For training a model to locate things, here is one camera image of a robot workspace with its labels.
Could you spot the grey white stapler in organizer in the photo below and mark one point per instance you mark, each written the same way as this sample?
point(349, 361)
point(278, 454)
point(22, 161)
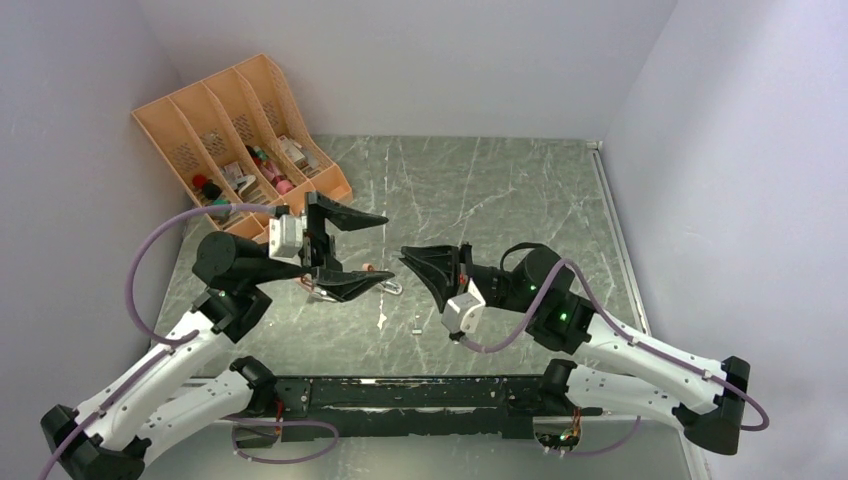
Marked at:
point(245, 185)

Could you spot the red round stamp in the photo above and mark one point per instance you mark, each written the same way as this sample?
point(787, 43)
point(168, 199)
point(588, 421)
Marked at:
point(199, 181)

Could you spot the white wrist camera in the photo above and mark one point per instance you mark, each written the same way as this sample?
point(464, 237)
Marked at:
point(462, 313)
point(285, 236)

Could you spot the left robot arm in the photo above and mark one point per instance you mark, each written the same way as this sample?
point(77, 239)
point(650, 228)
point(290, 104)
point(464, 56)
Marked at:
point(120, 431)

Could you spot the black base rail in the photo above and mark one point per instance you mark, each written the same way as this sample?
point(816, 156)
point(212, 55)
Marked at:
point(508, 405)

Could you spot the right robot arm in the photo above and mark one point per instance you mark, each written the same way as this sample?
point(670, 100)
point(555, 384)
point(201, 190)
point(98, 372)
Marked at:
point(604, 363)

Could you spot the black round stamp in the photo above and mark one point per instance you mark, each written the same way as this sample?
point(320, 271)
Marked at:
point(211, 191)

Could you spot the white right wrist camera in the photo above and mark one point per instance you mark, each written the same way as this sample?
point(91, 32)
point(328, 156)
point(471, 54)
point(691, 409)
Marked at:
point(462, 313)

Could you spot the peach plastic file organizer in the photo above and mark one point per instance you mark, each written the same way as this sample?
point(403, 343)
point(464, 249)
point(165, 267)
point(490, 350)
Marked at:
point(208, 124)

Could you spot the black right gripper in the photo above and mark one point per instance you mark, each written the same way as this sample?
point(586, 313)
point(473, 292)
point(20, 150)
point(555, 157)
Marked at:
point(439, 266)

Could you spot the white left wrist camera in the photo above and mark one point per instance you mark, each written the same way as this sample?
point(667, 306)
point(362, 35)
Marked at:
point(285, 236)

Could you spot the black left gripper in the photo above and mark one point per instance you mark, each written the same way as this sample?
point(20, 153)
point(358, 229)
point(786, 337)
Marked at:
point(321, 207)

